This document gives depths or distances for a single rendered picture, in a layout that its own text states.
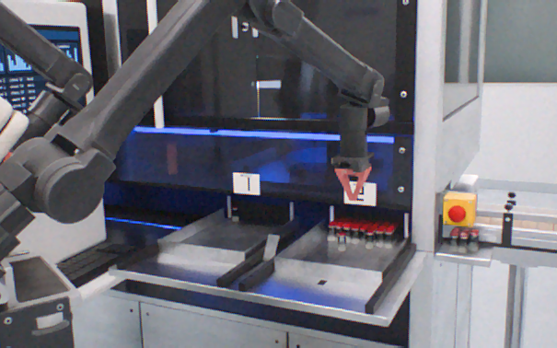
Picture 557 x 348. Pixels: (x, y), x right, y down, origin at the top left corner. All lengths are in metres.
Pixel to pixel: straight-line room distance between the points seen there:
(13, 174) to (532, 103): 5.58
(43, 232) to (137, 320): 0.52
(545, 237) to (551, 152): 4.52
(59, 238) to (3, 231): 1.06
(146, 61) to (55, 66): 0.42
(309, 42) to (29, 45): 0.51
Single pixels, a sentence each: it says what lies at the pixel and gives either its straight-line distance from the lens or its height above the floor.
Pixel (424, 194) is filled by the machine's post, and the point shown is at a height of 1.03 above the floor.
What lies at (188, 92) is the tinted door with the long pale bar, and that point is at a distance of 1.72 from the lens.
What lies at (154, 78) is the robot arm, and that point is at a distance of 0.76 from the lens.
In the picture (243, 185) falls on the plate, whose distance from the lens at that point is 1.65.
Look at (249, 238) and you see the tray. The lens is 1.60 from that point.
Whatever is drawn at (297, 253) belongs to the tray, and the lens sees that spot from 1.48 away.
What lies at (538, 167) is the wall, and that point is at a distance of 6.12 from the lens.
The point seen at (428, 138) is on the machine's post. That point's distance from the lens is 1.45.
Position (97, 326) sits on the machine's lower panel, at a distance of 2.20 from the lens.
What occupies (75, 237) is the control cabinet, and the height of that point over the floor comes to 0.86.
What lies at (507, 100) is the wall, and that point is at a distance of 6.04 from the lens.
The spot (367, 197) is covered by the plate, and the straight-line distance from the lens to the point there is 1.51.
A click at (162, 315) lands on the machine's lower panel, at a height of 0.55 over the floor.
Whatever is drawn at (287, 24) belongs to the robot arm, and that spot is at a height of 1.43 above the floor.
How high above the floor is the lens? 1.38
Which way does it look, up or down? 12 degrees down
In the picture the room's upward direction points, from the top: 1 degrees counter-clockwise
